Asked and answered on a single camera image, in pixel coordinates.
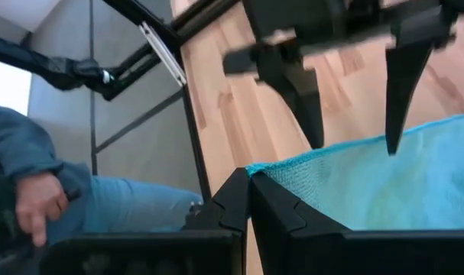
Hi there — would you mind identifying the person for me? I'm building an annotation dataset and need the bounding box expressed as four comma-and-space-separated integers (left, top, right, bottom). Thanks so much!
0, 102, 204, 248

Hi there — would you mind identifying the silver frame strip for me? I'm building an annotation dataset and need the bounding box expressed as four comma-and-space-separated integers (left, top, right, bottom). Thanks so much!
138, 21, 188, 87

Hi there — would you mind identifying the person's hand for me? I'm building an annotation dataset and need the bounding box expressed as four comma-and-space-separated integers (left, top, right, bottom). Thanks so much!
15, 171, 70, 248

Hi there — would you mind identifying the black teleoperation device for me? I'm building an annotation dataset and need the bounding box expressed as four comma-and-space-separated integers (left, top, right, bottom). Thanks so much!
0, 167, 41, 275

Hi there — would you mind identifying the black metal table frame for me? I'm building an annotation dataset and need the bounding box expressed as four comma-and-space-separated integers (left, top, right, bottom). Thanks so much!
89, 0, 240, 203

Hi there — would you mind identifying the blue fabric object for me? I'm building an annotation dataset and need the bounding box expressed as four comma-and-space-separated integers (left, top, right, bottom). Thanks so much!
46, 162, 204, 245

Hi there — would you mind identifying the blue microfiber towel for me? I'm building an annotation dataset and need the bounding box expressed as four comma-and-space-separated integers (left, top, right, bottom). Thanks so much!
245, 112, 464, 231

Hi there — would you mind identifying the black wrapped strut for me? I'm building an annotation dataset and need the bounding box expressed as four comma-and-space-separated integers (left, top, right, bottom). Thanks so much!
0, 32, 116, 93

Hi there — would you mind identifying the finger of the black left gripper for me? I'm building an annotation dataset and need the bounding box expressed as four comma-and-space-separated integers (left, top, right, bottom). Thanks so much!
384, 7, 456, 156
254, 44, 325, 150

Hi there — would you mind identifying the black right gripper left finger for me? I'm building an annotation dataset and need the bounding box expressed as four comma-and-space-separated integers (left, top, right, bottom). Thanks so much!
183, 167, 251, 275

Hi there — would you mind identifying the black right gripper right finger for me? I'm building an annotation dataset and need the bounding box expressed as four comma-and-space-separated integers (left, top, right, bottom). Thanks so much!
249, 171, 351, 275

